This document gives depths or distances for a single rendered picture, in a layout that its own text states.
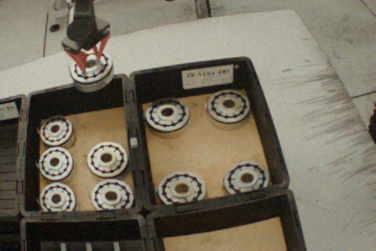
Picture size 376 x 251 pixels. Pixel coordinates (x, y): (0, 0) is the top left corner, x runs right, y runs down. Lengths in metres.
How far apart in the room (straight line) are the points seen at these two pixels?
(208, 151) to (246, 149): 0.09
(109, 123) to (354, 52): 1.93
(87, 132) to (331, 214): 0.68
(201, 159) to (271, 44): 0.62
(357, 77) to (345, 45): 0.30
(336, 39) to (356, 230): 1.89
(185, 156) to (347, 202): 0.48
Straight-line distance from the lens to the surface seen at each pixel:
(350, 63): 2.72
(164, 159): 1.11
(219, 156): 1.10
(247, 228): 1.00
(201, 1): 1.83
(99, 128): 1.19
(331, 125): 1.37
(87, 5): 0.84
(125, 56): 1.57
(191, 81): 1.19
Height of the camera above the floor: 1.71
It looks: 47 degrees down
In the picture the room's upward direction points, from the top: 4 degrees counter-clockwise
